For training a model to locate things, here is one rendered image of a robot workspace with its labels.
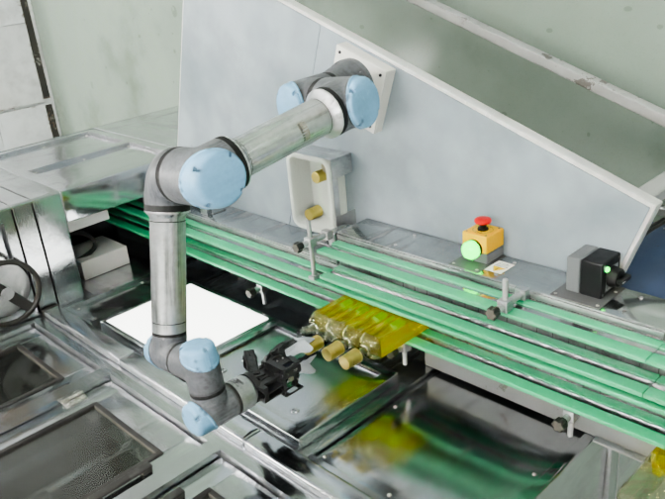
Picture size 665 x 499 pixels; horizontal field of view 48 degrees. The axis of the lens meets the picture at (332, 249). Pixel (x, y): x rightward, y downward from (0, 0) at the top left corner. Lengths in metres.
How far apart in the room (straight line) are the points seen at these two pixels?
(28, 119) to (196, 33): 3.05
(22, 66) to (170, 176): 3.96
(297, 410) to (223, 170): 0.63
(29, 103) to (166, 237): 3.90
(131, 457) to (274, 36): 1.19
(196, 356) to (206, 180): 0.36
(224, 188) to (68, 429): 0.83
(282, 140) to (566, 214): 0.64
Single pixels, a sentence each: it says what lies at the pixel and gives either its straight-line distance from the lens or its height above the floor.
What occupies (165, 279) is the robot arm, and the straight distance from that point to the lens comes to 1.60.
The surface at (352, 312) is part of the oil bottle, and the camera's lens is 1.85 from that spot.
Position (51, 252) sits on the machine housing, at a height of 1.31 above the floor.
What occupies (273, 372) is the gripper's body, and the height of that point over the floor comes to 1.30.
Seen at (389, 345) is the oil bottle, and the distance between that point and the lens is 1.77.
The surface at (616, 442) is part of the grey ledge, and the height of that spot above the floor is 0.88.
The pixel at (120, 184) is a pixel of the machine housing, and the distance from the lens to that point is 2.58.
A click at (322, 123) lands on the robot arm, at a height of 1.07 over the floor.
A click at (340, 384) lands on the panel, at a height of 1.10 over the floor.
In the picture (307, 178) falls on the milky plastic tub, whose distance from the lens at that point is 2.17.
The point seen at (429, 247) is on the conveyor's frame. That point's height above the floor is 0.82.
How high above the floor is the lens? 2.14
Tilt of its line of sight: 38 degrees down
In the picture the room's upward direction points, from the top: 115 degrees counter-clockwise
